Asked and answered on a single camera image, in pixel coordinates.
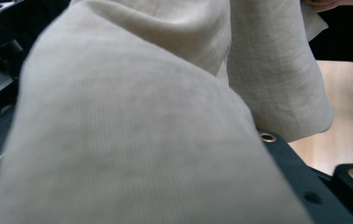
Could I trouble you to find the beige shorts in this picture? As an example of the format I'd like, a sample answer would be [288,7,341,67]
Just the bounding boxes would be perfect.
[0,0,335,224]

